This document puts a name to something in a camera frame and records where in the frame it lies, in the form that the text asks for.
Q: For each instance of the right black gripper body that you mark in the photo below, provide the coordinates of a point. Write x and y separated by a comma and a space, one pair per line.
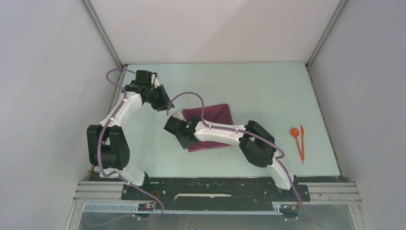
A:
184, 144

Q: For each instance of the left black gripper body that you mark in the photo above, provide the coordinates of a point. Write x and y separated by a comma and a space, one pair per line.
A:
157, 98

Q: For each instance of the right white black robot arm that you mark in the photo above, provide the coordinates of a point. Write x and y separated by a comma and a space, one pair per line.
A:
257, 144

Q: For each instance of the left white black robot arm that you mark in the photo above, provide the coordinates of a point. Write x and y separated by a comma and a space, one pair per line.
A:
107, 145

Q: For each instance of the small orange object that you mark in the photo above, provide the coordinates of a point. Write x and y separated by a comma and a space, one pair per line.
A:
295, 133

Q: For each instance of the orange plastic knife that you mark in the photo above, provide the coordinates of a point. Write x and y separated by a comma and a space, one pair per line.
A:
302, 131

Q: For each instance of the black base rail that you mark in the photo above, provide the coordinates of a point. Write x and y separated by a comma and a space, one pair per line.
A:
229, 194

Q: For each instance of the white cable duct strip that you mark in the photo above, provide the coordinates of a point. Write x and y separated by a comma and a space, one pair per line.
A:
141, 208

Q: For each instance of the left aluminium corner post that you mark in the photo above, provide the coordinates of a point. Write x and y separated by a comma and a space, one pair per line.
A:
90, 10

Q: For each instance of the aluminium corner post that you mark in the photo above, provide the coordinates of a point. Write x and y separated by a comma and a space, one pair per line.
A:
90, 10
327, 31

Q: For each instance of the right aluminium corner post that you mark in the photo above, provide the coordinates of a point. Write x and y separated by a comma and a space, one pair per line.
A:
327, 31

